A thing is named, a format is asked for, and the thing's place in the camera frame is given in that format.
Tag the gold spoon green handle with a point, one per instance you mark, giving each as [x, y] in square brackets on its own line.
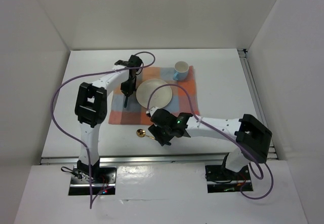
[142, 133]

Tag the gold fork green handle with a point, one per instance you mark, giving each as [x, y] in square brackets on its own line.
[125, 102]

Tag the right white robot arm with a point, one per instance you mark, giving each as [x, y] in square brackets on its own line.
[251, 137]

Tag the aluminium side rail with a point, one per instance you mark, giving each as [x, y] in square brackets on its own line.
[242, 53]

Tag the cream ceramic plate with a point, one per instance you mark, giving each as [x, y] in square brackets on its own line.
[160, 98]

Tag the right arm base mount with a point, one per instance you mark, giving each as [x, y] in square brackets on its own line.
[219, 181]

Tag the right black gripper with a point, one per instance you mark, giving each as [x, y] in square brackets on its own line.
[155, 130]

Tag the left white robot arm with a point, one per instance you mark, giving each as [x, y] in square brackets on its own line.
[91, 109]

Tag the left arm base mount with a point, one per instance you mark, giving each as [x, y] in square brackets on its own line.
[102, 184]

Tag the checkered orange blue cloth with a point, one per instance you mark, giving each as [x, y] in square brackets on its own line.
[135, 114]

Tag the light blue mug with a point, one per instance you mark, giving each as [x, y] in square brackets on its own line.
[181, 70]

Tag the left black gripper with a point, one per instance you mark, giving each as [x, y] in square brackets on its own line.
[129, 90]

